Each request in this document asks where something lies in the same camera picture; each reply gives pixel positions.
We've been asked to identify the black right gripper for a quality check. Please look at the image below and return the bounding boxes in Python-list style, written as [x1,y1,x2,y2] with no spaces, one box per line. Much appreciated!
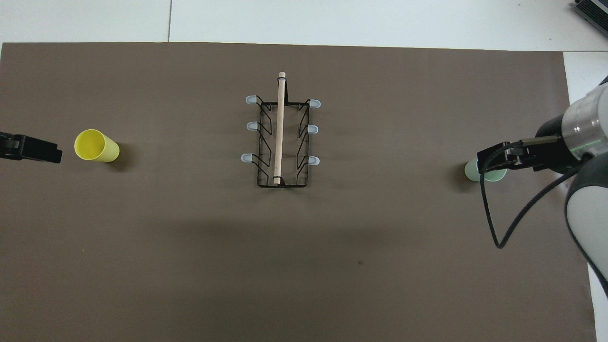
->
[477,115,589,174]

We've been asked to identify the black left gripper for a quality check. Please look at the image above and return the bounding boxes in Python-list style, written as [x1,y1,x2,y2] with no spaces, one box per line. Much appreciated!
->
[0,132,63,163]

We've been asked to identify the pale green plastic cup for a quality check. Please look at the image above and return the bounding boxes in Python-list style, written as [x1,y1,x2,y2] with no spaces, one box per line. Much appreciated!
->
[465,159,507,182]

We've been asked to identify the yellow plastic cup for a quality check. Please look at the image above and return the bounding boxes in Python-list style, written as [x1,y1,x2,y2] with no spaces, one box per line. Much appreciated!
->
[74,129,120,163]

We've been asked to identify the grey ribbed device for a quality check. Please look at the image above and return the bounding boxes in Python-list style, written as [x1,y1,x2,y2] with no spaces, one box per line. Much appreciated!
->
[571,0,608,38]

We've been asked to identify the brown table mat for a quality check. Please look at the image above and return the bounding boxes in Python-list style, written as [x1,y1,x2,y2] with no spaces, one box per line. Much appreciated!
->
[0,42,598,342]

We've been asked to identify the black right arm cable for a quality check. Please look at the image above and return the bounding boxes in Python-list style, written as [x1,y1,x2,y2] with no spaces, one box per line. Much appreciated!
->
[479,142,594,249]

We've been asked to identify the black wire cup rack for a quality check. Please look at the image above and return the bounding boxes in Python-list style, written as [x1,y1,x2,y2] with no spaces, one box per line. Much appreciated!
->
[241,72,322,188]

